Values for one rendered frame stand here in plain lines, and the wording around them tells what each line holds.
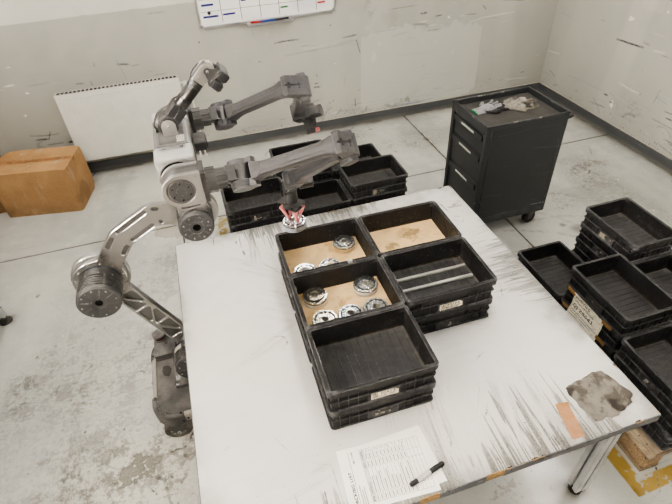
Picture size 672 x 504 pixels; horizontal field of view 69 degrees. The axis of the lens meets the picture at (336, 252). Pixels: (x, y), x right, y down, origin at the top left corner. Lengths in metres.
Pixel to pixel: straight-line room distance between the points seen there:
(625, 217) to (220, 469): 2.66
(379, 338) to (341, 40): 3.52
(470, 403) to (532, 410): 0.22
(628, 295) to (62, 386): 3.08
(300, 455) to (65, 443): 1.54
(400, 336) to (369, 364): 0.18
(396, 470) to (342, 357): 0.43
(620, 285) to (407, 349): 1.38
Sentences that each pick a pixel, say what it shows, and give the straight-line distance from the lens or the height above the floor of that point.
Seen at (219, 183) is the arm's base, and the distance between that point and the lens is 1.68.
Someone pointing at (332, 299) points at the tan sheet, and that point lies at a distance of 2.07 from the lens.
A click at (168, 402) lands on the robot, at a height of 0.24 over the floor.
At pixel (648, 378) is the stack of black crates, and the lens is 2.63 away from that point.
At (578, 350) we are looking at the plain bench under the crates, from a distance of 2.22.
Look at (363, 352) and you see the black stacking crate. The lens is 1.88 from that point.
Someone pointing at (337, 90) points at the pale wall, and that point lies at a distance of 5.11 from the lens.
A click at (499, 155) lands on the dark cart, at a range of 3.42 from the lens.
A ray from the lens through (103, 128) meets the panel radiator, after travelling 4.87.
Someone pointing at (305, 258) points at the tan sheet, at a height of 0.83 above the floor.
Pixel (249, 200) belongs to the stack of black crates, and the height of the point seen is 0.49.
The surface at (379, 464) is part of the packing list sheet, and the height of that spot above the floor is 0.70.
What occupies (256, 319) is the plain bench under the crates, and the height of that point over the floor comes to 0.70.
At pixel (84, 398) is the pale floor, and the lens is 3.15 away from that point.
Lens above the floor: 2.31
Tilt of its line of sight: 40 degrees down
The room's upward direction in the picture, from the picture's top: 3 degrees counter-clockwise
